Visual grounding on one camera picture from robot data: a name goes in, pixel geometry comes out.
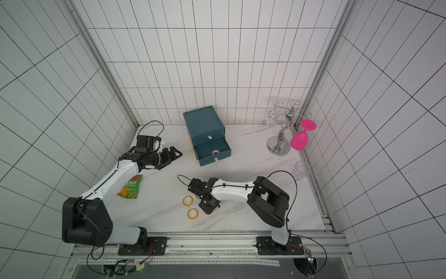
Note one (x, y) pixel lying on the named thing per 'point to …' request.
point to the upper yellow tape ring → (191, 203)
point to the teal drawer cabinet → (207, 133)
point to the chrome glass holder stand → (279, 145)
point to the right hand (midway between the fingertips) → (206, 209)
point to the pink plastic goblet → (299, 140)
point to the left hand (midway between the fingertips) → (175, 160)
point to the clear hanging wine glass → (272, 116)
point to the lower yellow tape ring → (193, 218)
